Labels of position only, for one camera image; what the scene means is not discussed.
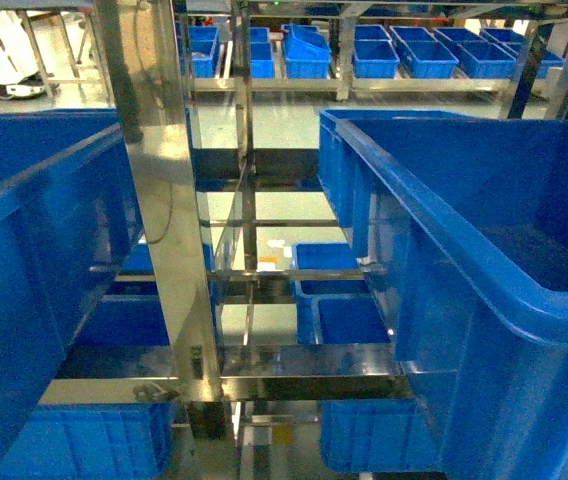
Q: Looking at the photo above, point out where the blue bin bottom centre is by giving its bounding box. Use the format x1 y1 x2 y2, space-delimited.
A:
319 399 439 474

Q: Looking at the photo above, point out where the large blue bin left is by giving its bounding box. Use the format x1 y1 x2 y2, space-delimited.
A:
0 109 142 463

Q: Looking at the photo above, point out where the large blue bin right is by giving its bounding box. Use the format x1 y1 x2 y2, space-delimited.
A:
319 109 568 479

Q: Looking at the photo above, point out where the blue bin bottom left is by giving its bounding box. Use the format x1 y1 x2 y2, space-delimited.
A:
0 403 178 479

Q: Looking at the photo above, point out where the small blue bin lower centre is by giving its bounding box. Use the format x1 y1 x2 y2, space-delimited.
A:
291 243 390 345

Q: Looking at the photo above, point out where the steel rack upright post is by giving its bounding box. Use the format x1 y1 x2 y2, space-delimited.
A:
95 1 222 401

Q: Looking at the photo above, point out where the large blue bin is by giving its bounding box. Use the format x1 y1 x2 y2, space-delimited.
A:
319 109 568 479
0 109 142 463

